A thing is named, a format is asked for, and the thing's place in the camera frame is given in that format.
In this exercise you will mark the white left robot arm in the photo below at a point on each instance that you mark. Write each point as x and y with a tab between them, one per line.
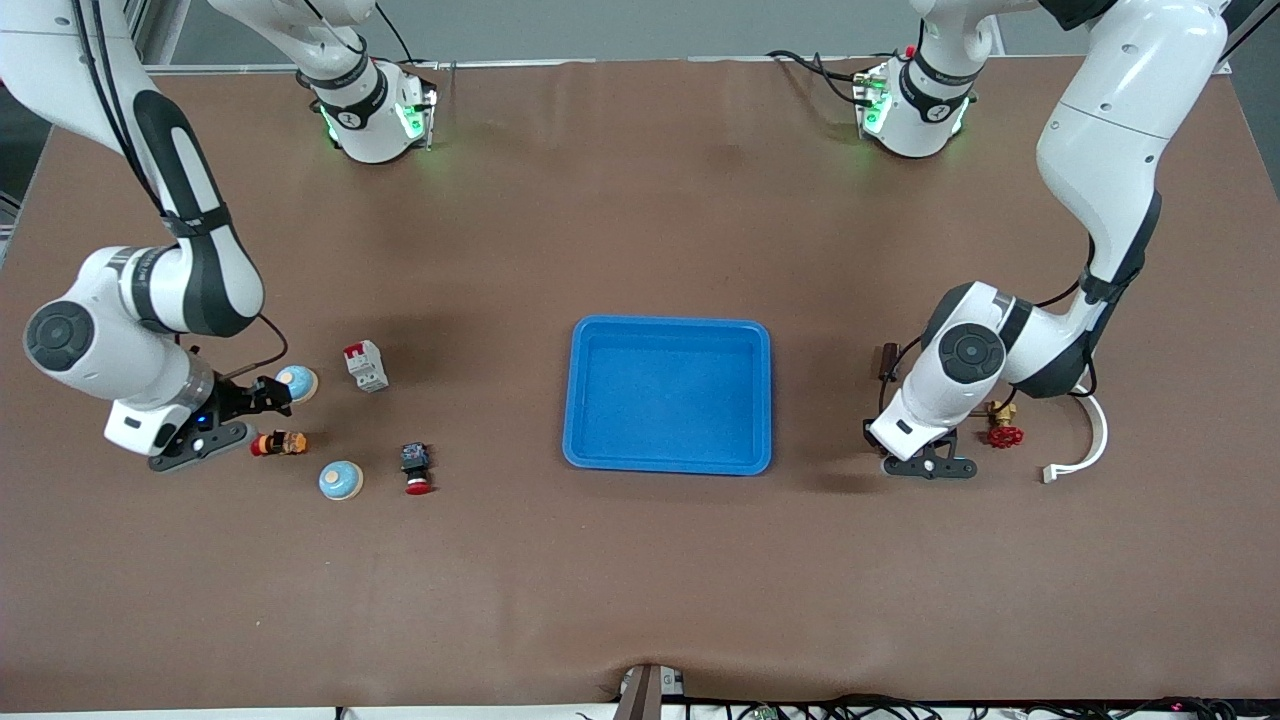
1100	150

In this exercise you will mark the blue plastic tray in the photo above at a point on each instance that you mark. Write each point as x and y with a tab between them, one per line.
660	400

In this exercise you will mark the grey stand post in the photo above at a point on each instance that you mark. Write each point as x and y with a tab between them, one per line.
645	700

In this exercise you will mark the red yellow push button switch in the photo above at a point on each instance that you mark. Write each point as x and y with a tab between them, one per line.
280	443

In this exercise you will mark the white red circuit breaker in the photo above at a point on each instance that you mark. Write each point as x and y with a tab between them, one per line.
365	368

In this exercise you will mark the brown table cover mat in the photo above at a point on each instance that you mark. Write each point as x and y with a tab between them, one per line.
640	580

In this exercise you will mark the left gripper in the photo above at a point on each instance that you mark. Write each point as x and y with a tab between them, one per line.
870	435

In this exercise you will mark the blue dome bell cream base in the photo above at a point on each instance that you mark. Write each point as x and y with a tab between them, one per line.
340	480
300	383

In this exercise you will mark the brass valve red handwheel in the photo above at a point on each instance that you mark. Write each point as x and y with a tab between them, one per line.
1005	437

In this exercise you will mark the white curved plastic bracket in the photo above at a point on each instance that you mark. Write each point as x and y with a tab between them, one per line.
1098	450

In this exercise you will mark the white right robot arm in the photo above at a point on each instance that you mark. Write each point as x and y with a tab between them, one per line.
100	350

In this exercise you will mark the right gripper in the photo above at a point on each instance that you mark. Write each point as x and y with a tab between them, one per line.
237	402

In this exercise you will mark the aluminium frame profile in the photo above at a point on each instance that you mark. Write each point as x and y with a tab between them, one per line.
150	30

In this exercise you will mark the red mushroom emergency stop button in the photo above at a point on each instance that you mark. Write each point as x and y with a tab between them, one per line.
416	470

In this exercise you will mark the large dark cylindrical capacitor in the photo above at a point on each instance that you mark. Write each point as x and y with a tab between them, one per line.
890	352

